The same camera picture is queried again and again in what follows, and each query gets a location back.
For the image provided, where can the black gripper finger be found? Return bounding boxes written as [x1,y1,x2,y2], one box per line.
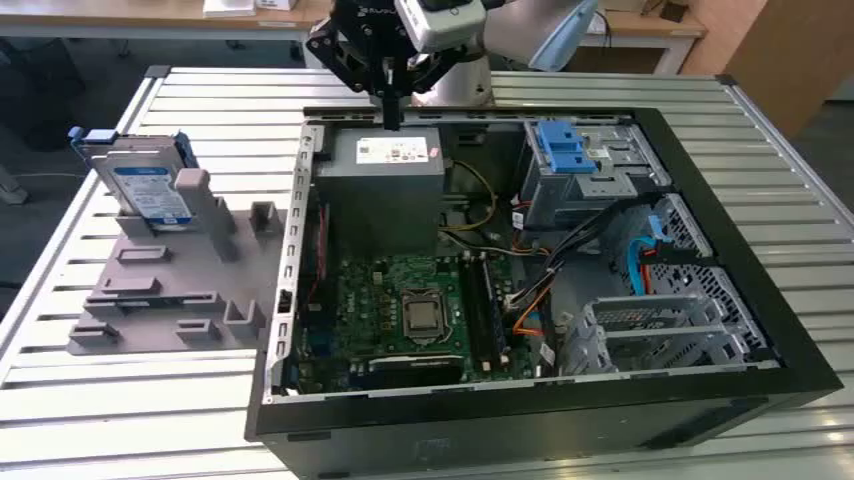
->
[304,17,396,131]
[392,44,469,132]

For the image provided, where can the yellow wires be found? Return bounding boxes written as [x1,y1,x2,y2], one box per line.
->
[439,159,499,234]

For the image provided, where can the hard disk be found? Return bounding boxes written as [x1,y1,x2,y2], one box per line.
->
[65,127,201,234]

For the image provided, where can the black PC case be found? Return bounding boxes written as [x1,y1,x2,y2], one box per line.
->
[243,105,846,480]

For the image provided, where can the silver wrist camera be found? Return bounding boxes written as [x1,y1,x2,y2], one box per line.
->
[392,0,488,52]

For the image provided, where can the white furniture foot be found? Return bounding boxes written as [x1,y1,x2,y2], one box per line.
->
[0,164,29,206]

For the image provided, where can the grey parts rack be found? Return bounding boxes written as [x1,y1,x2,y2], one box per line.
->
[65,167,289,356]

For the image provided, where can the black graphics card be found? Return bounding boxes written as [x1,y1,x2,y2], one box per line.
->
[364,351,467,390]

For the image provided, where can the black mesh bin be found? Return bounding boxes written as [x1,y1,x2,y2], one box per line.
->
[0,37,86,154]

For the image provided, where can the blue plastic drive latch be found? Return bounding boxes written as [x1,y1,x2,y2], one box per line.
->
[536,121,595,175]

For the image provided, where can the white cardboard box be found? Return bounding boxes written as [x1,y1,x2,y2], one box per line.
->
[203,0,259,19]

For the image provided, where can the silver CPU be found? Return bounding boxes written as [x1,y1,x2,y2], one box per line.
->
[405,301,444,335]

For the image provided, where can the black power wire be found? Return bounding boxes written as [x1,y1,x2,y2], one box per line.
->
[638,238,720,267]

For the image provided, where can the thin red wire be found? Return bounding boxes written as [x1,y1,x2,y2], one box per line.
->
[312,202,332,311]

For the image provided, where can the black RAM slot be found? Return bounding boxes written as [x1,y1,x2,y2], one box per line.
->
[461,252,487,371]
[480,257,512,369]

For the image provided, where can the green motherboard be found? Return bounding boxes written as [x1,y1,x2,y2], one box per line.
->
[292,252,541,396]

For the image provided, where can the grey power supply unit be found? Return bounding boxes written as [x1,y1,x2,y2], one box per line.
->
[312,125,447,259]

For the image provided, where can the blue data wire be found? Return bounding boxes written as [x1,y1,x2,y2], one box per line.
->
[624,213,670,297]

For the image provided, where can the metal drive cage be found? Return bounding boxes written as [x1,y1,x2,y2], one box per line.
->
[519,119,672,231]

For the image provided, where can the wooden desk white frame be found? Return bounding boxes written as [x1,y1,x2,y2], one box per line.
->
[0,0,710,76]

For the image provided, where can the CPU socket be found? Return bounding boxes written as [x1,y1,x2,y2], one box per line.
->
[397,286,453,347]

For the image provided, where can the wooden cabinet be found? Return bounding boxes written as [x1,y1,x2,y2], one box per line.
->
[679,0,854,141]

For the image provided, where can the orange wires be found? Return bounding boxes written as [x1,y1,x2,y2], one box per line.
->
[511,287,556,337]

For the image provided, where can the black wire bundle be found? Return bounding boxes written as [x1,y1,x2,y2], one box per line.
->
[505,197,659,321]

